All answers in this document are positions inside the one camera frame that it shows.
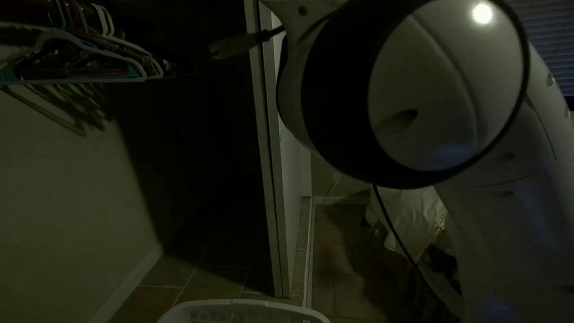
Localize dark window blinds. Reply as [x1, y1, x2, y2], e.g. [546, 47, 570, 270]
[507, 0, 574, 101]

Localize white plastic clothes hanger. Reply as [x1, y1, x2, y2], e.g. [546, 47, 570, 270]
[0, 24, 148, 87]
[87, 2, 175, 81]

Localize white closet door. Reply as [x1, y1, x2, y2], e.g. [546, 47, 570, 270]
[242, 0, 317, 309]

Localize white plastic laundry basket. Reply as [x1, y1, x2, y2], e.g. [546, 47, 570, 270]
[155, 298, 331, 323]

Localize white bed cloth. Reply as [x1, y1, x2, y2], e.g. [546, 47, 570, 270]
[362, 184, 459, 268]

